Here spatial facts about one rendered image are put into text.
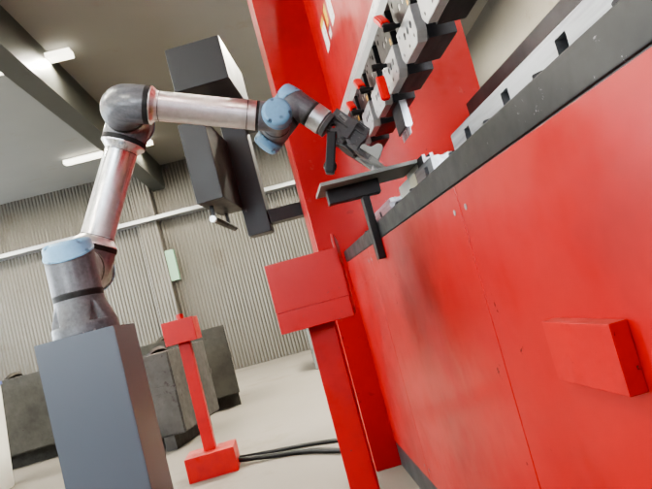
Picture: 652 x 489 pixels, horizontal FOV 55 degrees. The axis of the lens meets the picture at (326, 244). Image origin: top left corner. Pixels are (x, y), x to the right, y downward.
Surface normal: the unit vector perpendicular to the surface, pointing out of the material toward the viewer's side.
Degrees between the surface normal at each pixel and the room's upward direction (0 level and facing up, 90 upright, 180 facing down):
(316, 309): 90
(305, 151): 90
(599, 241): 90
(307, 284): 90
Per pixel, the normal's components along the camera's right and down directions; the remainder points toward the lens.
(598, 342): -0.96, 0.25
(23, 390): 0.20, -0.14
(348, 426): -0.07, -0.07
